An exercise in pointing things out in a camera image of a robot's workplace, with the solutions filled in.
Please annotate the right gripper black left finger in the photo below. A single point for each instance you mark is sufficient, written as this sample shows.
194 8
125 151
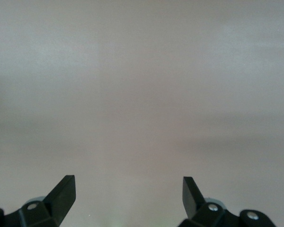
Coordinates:
59 201

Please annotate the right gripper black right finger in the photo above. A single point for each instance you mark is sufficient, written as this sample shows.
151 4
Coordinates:
191 201

